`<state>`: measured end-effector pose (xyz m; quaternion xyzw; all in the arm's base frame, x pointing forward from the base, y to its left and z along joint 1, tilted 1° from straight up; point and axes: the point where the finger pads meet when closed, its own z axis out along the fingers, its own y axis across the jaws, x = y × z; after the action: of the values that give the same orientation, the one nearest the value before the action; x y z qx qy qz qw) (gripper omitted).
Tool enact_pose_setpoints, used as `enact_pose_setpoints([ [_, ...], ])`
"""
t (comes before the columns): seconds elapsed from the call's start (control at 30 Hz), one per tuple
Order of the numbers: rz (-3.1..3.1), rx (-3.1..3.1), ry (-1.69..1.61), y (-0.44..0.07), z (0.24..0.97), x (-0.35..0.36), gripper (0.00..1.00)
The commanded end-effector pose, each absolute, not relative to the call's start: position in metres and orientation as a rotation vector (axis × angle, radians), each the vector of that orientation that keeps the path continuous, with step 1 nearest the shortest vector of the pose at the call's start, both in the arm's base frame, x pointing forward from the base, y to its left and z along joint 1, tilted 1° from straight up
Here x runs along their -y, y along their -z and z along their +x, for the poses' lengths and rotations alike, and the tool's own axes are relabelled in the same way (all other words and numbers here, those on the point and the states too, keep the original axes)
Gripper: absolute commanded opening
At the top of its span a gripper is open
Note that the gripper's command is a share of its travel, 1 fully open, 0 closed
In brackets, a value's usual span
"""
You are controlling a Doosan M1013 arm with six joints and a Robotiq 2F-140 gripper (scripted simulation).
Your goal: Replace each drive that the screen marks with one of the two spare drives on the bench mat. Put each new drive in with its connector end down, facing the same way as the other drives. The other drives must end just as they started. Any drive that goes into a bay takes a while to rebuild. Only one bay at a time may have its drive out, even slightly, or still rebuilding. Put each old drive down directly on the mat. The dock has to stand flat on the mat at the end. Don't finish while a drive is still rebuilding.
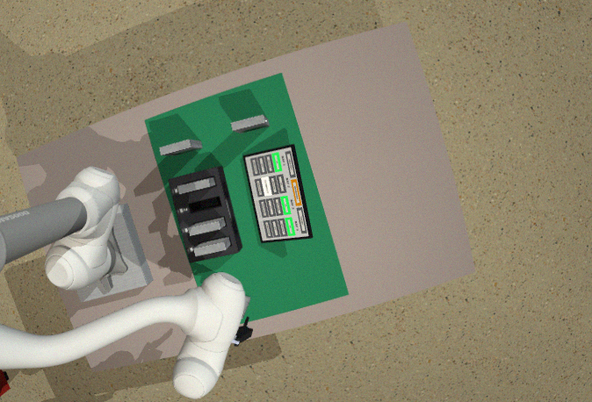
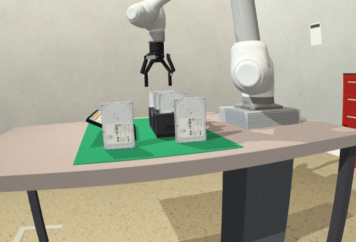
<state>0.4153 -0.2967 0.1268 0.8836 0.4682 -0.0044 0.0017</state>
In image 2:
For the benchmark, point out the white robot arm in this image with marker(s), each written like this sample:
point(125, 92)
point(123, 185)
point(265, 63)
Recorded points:
point(252, 67)

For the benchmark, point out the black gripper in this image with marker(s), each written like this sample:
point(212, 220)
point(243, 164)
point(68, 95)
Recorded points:
point(157, 46)

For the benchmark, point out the green mat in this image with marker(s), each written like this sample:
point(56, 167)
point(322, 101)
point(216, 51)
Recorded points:
point(147, 145)

